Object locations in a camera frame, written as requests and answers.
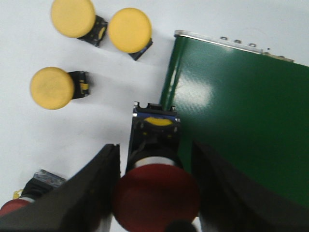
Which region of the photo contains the green conveyor belt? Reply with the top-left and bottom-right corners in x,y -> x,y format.
160,35 -> 309,206

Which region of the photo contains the yellow mushroom push button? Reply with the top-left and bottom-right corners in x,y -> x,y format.
30,67 -> 90,110
50,0 -> 108,47
108,7 -> 153,61

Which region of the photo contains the aluminium conveyor side rail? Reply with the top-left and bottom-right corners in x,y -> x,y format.
174,30 -> 294,63

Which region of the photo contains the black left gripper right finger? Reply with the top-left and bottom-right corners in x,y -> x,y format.
191,142 -> 309,232

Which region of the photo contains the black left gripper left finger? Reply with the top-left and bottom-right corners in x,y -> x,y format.
0,144 -> 120,232

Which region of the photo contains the red mushroom push button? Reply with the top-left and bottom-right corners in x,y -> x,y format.
0,169 -> 67,217
112,102 -> 200,232

